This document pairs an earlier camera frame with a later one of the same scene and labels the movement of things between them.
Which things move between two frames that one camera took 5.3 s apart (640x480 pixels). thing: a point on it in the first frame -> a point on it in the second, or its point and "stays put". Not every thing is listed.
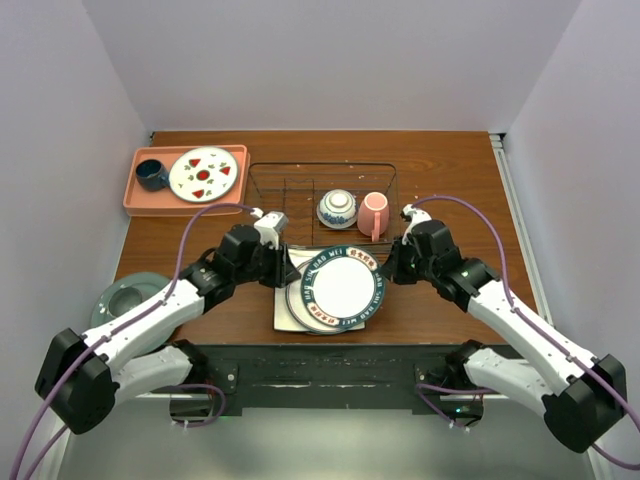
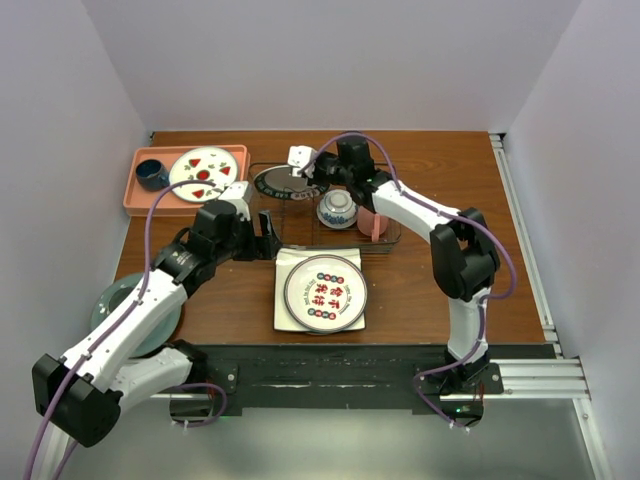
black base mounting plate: [331, 377] stays put
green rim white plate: [343, 287] -> [279, 181]
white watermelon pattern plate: [203, 174] stays put
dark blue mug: [152, 175] stays put
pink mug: [373, 215] stays put
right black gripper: [392, 268] -> [318, 160]
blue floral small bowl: [337, 208] stays put
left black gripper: [282, 272] -> [264, 247]
